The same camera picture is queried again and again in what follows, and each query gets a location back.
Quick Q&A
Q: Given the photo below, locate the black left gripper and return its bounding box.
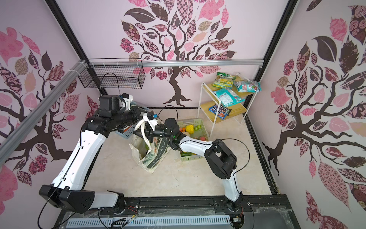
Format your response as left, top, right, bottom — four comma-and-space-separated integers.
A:
112, 105, 147, 126

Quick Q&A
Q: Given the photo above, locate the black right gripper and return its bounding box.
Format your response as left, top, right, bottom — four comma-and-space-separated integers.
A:
135, 123, 175, 145

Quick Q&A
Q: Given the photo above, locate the light green plastic basket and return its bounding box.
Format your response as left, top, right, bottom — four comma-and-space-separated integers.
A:
177, 118, 209, 161

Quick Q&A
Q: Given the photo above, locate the beige canvas grocery bag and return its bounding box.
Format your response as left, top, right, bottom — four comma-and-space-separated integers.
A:
129, 134, 171, 174

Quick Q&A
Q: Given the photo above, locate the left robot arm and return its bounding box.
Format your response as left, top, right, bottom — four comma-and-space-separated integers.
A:
39, 93, 141, 213

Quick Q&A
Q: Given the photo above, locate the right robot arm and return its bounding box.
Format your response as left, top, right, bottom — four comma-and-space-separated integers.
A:
133, 118, 240, 204

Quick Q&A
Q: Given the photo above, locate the blue dark candy bag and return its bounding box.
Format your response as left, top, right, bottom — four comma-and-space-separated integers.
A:
209, 105, 232, 120

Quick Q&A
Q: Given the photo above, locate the teal white snack bag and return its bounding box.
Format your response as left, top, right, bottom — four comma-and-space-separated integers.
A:
214, 88, 245, 107

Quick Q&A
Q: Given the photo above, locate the green yellow snack bag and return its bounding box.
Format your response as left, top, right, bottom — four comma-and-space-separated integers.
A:
212, 72, 237, 88

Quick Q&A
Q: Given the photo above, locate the teal pink snack bag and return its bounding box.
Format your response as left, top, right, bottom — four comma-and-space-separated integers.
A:
234, 81, 262, 93

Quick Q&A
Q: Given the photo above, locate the light blue plastic basket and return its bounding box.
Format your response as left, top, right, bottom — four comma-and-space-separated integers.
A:
114, 105, 149, 139

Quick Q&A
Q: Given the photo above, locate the small green grape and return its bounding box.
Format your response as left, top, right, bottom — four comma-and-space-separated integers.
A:
194, 125, 202, 131

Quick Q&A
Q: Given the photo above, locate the white wooden two-tier shelf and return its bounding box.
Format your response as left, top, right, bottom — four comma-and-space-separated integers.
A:
197, 72, 257, 136

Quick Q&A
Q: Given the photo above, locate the white vented strip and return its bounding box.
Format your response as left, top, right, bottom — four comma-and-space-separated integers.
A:
65, 216, 232, 229

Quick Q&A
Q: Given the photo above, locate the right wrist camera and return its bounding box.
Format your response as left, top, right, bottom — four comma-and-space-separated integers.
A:
144, 112, 158, 131

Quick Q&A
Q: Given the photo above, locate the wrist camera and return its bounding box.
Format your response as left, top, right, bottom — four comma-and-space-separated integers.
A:
120, 93, 133, 111
144, 112, 158, 131

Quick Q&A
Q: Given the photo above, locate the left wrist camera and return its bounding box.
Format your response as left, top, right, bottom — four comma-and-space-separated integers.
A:
120, 93, 133, 111

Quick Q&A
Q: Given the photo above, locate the black wire wall basket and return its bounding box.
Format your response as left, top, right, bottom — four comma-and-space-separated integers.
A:
78, 57, 146, 89

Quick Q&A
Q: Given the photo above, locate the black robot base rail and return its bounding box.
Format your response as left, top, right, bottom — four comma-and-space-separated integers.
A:
54, 194, 300, 229

